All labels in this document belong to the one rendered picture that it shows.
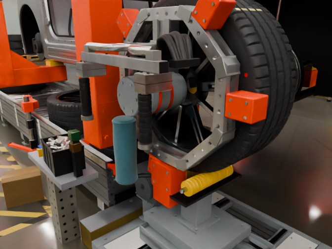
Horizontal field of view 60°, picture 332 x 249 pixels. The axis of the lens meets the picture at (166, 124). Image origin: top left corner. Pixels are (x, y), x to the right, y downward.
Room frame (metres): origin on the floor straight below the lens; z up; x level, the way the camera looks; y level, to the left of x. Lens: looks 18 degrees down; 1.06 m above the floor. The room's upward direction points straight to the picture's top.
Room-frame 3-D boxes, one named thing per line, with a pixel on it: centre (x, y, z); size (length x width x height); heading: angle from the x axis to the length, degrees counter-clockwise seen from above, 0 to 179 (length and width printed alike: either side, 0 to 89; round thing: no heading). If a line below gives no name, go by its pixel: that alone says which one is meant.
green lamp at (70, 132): (1.10, 0.38, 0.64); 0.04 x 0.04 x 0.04; 41
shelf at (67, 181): (1.25, 0.51, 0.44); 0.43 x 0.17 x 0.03; 41
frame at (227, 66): (1.01, -0.01, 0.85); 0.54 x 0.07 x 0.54; 41
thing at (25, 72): (3.01, 1.32, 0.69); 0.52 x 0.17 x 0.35; 131
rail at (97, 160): (2.31, 1.10, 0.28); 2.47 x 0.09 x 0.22; 41
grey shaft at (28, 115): (2.20, 1.09, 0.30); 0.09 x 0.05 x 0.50; 41
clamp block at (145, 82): (0.74, 0.03, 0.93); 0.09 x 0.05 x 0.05; 131
